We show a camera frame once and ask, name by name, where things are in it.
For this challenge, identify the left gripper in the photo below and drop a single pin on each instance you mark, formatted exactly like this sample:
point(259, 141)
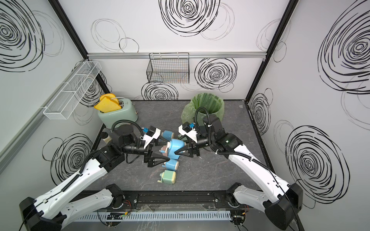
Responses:
point(150, 157)

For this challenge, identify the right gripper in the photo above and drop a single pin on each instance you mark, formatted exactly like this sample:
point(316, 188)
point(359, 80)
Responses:
point(194, 147)

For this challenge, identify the blue sharpener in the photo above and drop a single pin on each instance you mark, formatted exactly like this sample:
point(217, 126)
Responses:
point(171, 165)
point(174, 145)
point(168, 135)

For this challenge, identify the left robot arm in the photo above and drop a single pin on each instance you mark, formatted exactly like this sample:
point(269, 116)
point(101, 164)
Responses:
point(56, 209)

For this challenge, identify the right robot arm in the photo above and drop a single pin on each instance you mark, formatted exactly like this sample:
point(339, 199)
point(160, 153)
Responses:
point(279, 200)

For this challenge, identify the pink pencil sharpener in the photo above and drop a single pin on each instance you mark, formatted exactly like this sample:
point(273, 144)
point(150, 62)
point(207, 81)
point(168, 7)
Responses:
point(164, 150)

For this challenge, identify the green sharpener bottom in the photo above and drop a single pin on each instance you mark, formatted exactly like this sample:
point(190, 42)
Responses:
point(167, 177)

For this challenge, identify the mint green toaster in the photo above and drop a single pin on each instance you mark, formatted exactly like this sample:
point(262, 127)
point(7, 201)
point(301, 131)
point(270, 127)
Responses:
point(128, 112)

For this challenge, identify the bin with green bag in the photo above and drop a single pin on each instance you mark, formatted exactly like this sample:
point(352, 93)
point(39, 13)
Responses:
point(213, 104)

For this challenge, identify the small beige bottle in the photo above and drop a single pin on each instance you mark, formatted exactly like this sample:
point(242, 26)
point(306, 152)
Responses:
point(105, 137)

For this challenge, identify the yellow toy toast slice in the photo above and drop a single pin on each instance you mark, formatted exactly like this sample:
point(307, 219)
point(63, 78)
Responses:
point(108, 103)

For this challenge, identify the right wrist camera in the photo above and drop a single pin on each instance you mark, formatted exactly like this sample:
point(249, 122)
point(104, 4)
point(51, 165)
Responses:
point(188, 129)

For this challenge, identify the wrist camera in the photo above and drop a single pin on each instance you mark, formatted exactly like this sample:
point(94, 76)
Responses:
point(150, 134)
point(188, 129)

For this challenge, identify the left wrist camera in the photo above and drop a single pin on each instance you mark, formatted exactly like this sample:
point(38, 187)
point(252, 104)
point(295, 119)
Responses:
point(150, 134)

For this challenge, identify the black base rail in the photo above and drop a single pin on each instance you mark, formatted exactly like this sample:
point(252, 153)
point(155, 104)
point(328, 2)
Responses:
point(173, 197)

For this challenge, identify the grey slotted cable duct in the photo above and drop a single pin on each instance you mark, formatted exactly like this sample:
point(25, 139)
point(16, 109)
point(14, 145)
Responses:
point(157, 216)

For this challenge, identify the black wire basket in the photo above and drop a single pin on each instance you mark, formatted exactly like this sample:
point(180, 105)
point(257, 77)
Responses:
point(172, 68)

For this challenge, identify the white wire shelf basket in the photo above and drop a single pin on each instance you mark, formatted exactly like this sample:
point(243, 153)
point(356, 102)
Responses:
point(73, 90)

